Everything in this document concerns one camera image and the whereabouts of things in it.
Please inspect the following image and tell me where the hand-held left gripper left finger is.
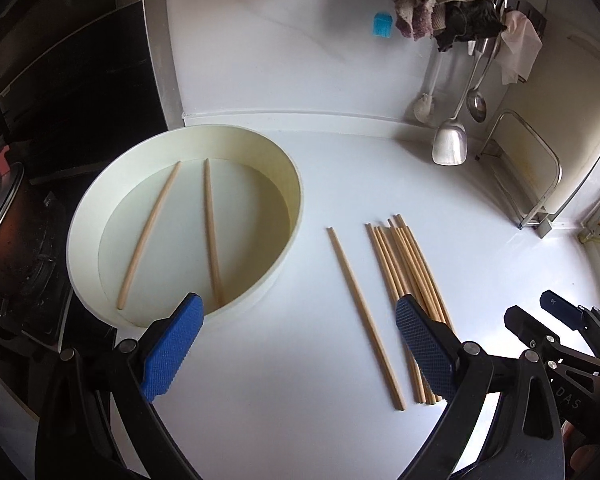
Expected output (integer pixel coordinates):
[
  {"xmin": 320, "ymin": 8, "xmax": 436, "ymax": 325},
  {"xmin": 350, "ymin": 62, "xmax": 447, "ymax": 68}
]
[{"xmin": 35, "ymin": 292, "xmax": 204, "ymax": 480}]

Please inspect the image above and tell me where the person's right hand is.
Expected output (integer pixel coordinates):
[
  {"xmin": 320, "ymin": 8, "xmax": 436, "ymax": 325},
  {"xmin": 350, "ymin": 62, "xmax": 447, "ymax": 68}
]
[{"xmin": 562, "ymin": 422, "xmax": 600, "ymax": 480}]

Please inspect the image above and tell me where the black gas stove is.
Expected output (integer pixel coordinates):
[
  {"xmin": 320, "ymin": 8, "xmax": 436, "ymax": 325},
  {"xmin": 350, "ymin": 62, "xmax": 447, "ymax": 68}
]
[{"xmin": 0, "ymin": 180, "xmax": 121, "ymax": 361}]

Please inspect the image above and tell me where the tapered wooden chopstick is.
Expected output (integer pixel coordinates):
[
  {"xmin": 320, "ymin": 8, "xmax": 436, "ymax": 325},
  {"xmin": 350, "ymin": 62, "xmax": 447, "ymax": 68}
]
[
  {"xmin": 116, "ymin": 160, "xmax": 182, "ymax": 311},
  {"xmin": 203, "ymin": 158, "xmax": 225, "ymax": 307},
  {"xmin": 327, "ymin": 227, "xmax": 407, "ymax": 412}
]

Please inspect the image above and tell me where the bundle of wooden chopsticks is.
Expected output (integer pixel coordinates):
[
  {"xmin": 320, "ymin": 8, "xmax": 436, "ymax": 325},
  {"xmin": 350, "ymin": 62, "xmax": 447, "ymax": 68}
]
[{"xmin": 364, "ymin": 214, "xmax": 456, "ymax": 406}]

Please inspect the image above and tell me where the steel board rack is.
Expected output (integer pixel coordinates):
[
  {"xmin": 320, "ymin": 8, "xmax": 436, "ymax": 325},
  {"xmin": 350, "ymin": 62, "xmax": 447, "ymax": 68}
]
[{"xmin": 476, "ymin": 110, "xmax": 563, "ymax": 238}]

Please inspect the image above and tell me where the cream cutting board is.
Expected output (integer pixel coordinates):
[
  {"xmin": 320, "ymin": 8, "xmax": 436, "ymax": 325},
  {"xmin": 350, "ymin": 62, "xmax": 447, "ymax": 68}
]
[{"xmin": 510, "ymin": 0, "xmax": 600, "ymax": 223}]

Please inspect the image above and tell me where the white bottle brush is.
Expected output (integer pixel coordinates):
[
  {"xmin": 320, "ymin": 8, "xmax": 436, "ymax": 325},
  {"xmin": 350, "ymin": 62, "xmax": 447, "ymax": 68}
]
[{"xmin": 412, "ymin": 50, "xmax": 443, "ymax": 125}]

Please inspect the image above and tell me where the steel ladle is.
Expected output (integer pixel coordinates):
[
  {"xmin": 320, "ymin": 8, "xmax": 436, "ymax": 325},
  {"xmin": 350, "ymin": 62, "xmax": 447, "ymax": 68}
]
[{"xmin": 466, "ymin": 35, "xmax": 501, "ymax": 123}]

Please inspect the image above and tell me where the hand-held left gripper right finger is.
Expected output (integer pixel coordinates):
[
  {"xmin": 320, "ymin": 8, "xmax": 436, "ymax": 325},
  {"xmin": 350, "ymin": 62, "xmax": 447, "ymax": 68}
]
[{"xmin": 395, "ymin": 294, "xmax": 566, "ymax": 480}]

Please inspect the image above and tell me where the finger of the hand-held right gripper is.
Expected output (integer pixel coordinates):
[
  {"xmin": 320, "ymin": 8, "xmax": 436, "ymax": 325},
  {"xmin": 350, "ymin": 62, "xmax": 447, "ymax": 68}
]
[
  {"xmin": 540, "ymin": 289, "xmax": 600, "ymax": 359},
  {"xmin": 504, "ymin": 305, "xmax": 562, "ymax": 367}
]

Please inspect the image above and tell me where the steel spatula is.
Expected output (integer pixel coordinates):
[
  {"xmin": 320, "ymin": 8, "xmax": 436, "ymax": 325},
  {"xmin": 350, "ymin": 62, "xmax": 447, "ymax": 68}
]
[{"xmin": 431, "ymin": 37, "xmax": 486, "ymax": 166}]

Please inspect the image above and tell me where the dark cloth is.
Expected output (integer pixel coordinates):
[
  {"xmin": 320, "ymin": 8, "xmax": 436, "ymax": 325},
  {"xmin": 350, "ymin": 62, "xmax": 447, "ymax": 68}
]
[{"xmin": 432, "ymin": 0, "xmax": 508, "ymax": 53}]

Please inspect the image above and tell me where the white round basin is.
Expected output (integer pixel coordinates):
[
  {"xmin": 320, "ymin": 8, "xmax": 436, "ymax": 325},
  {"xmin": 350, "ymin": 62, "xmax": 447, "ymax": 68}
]
[{"xmin": 65, "ymin": 124, "xmax": 305, "ymax": 330}]

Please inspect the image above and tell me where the pale white cloth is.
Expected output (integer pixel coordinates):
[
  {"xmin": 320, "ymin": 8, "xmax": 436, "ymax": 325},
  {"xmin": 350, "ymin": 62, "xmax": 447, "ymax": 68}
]
[{"xmin": 495, "ymin": 10, "xmax": 543, "ymax": 86}]

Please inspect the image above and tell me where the black steel range hood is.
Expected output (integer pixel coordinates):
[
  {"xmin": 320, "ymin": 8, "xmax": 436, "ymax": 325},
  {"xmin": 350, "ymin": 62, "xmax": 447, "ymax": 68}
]
[{"xmin": 0, "ymin": 0, "xmax": 183, "ymax": 196}]

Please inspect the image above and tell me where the blue silicone brush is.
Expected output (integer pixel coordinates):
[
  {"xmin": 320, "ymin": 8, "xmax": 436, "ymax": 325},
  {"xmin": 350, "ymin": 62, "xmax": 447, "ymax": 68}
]
[{"xmin": 371, "ymin": 11, "xmax": 393, "ymax": 38}]

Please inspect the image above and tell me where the steel cooking pot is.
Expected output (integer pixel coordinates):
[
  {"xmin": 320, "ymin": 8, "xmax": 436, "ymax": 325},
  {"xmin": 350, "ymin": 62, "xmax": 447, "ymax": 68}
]
[{"xmin": 0, "ymin": 145, "xmax": 26, "ymax": 281}]

